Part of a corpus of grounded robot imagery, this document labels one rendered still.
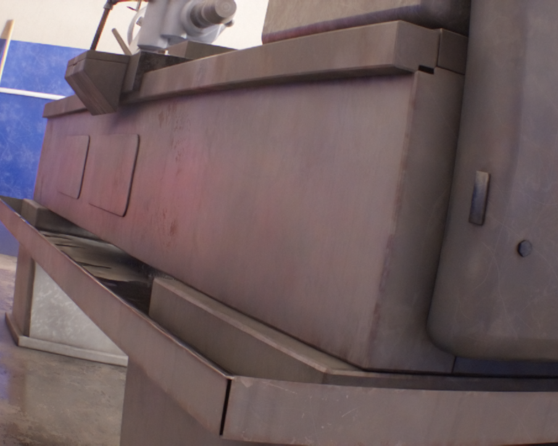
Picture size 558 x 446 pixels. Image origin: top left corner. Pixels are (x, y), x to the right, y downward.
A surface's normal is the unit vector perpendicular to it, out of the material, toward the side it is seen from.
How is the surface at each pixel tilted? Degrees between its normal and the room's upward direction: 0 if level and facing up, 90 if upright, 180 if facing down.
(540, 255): 90
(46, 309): 90
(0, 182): 90
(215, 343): 90
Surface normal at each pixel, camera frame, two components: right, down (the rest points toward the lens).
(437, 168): 0.35, 0.08
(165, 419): -0.92, -0.15
